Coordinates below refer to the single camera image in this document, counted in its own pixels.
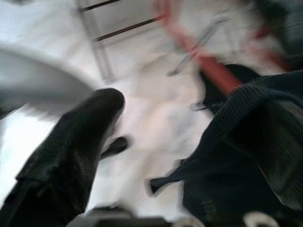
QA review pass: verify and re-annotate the silver clothes rack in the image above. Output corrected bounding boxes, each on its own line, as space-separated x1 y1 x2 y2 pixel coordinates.
0 0 228 117

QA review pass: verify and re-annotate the navy knit garment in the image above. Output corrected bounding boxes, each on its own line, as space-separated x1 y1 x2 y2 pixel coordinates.
149 63 303 227

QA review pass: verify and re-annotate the red plastic hanger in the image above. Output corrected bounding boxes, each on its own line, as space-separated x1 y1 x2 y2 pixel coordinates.
152 0 291 96

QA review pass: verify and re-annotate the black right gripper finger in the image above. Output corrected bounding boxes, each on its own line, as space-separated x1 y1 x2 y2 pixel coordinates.
0 87 125 227

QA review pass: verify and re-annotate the robot right leg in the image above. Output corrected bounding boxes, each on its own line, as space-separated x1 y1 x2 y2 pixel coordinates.
67 136 168 227

